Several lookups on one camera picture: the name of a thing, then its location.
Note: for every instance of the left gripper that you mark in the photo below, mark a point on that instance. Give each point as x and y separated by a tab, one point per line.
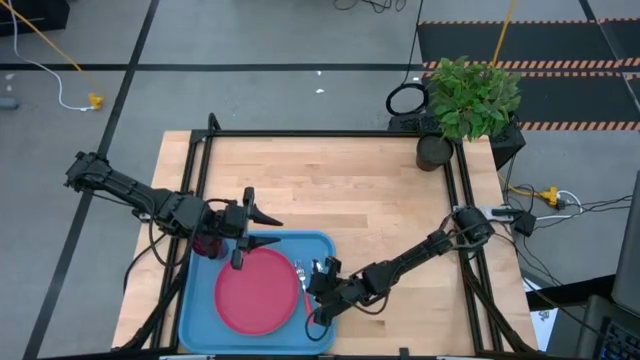
235	220

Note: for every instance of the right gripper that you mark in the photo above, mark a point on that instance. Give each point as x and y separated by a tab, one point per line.
345	292

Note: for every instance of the translucent red cup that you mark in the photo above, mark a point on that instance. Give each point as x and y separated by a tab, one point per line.
207	247

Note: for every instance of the red round plate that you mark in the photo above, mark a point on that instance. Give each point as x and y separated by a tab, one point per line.
257	295

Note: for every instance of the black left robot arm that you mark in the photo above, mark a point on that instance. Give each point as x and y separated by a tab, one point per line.
140	197

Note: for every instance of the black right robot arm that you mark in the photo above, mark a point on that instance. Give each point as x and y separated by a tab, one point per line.
415	257

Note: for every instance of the blue plastic tray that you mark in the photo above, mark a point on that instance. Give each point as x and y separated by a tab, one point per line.
200	320

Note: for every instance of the white power strip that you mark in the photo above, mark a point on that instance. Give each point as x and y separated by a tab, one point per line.
487	208

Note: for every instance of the black power adapter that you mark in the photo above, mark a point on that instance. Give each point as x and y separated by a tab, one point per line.
525	224

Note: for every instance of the white paper sheet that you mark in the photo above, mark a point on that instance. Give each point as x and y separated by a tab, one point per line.
542	325

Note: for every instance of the green potted plant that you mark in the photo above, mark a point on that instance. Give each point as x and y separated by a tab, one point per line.
470	95

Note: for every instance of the yellow power plug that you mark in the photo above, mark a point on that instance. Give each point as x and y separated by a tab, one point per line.
551	196

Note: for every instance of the small grey object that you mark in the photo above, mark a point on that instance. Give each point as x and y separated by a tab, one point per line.
7	103

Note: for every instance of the black keyboard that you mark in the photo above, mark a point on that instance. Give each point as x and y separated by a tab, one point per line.
622	345

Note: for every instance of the grey monitor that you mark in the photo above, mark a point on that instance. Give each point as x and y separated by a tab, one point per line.
631	260

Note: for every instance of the black striped floor mat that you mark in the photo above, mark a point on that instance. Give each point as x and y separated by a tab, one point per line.
550	42

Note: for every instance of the black metal table frame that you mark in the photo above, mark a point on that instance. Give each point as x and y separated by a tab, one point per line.
325	133

